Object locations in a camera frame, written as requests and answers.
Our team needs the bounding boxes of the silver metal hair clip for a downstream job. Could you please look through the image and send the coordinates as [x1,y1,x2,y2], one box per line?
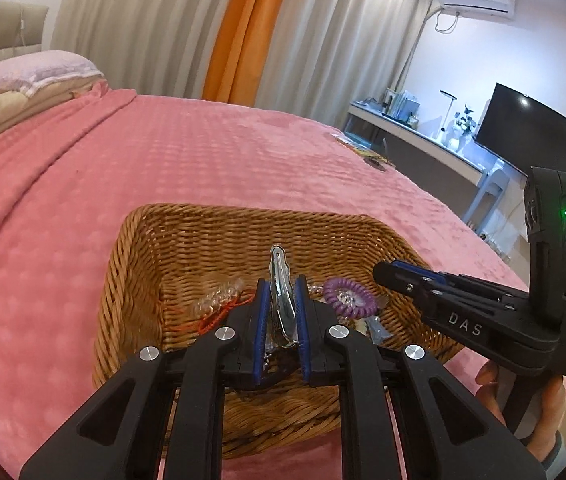
[269,244,298,348]

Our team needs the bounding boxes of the purple spiral hair tie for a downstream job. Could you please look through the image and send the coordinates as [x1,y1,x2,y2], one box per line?
[322,276,380,320]

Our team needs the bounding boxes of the grey sleeve forearm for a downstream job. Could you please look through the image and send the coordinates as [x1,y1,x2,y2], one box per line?
[541,431,566,480]

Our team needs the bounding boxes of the person's right hand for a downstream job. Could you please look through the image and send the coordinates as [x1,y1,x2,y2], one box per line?
[475,361,566,462]

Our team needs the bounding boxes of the light blue hair clip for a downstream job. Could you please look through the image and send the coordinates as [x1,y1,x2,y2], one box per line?
[364,315,393,346]

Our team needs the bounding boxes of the brown wicker basket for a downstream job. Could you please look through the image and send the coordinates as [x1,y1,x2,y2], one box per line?
[92,202,464,458]

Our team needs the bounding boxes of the small items on bed edge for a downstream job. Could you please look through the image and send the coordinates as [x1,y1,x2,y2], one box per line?
[333,133,395,172]

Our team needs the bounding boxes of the white chair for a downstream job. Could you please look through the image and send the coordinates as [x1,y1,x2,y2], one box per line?
[462,158,510,233]

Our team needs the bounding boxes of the white desk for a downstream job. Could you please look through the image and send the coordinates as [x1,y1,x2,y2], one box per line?
[343,102,490,188]

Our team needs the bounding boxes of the white desk lamp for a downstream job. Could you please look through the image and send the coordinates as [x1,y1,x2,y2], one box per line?
[436,89,457,144]

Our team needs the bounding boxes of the small potted plant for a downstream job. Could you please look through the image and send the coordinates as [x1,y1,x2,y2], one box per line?
[447,104,477,153]

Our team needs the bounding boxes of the black monitor screen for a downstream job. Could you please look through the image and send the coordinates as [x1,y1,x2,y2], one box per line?
[475,84,566,176]

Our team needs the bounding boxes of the pink bed blanket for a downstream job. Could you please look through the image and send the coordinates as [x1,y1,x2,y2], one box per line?
[0,84,522,474]

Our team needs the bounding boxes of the beige curtain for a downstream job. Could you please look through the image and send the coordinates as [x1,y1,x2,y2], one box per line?
[52,0,434,126]

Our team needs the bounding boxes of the orange curtain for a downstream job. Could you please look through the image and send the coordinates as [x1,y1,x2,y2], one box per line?
[202,0,283,106]

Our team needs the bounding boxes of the cream patterned pillow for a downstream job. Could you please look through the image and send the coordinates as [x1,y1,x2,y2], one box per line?
[0,76,104,133]

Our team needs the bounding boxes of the pink pillow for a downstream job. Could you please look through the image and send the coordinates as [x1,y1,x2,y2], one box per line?
[0,50,103,98]

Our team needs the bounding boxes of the beige bed headboard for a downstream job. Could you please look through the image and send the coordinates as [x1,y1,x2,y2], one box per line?
[0,1,48,50]

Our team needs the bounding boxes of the red string bracelet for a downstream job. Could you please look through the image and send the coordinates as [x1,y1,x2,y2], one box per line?
[165,291,257,336]

